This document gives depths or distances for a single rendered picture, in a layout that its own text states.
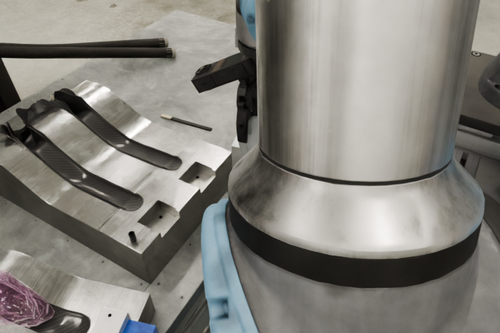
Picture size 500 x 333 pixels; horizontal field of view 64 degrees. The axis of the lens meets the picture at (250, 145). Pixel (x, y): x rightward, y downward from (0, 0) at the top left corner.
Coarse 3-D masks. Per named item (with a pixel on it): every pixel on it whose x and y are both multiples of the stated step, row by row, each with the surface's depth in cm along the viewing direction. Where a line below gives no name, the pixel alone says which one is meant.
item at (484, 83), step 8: (496, 56) 64; (496, 64) 63; (488, 72) 64; (496, 72) 62; (480, 80) 67; (488, 80) 64; (496, 80) 63; (480, 88) 66; (488, 88) 64; (496, 88) 62; (488, 96) 64; (496, 96) 62; (496, 104) 63
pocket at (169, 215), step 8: (152, 208) 67; (160, 208) 70; (168, 208) 68; (144, 216) 66; (152, 216) 68; (160, 216) 69; (168, 216) 69; (176, 216) 67; (144, 224) 67; (152, 224) 68; (160, 224) 68; (168, 224) 68
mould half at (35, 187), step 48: (48, 96) 96; (96, 96) 84; (0, 144) 72; (96, 144) 78; (192, 144) 79; (0, 192) 79; (48, 192) 70; (144, 192) 69; (192, 192) 69; (96, 240) 67; (144, 240) 62
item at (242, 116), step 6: (240, 102) 60; (240, 108) 60; (240, 114) 60; (246, 114) 60; (240, 120) 60; (246, 120) 61; (240, 126) 61; (246, 126) 62; (240, 132) 62; (246, 132) 63; (240, 138) 63; (246, 138) 63
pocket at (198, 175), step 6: (198, 162) 75; (192, 168) 75; (198, 168) 76; (204, 168) 75; (210, 168) 74; (186, 174) 74; (192, 174) 76; (198, 174) 76; (204, 174) 76; (210, 174) 75; (186, 180) 74; (192, 180) 75; (198, 180) 75; (204, 180) 75; (210, 180) 74; (198, 186) 74; (204, 186) 72
